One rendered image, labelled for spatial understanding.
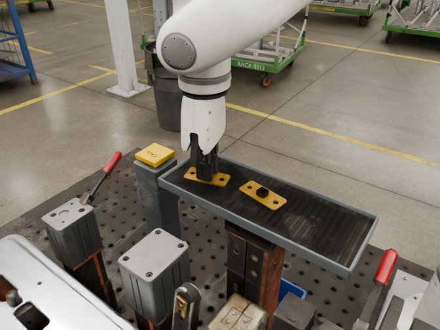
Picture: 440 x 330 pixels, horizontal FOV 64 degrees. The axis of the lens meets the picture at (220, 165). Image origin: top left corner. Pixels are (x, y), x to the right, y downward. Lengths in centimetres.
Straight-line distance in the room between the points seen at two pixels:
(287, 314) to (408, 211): 215
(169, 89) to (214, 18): 264
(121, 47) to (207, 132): 348
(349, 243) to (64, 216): 56
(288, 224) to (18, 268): 53
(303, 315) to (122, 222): 87
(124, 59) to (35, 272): 341
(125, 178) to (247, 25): 115
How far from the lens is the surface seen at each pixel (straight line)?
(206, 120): 56
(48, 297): 75
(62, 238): 80
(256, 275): 71
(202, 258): 114
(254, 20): 44
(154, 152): 77
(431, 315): 91
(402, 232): 248
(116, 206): 137
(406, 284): 108
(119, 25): 397
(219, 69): 54
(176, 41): 46
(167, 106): 315
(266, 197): 63
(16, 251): 87
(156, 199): 78
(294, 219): 60
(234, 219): 59
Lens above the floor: 156
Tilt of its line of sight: 34 degrees down
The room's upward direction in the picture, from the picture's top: straight up
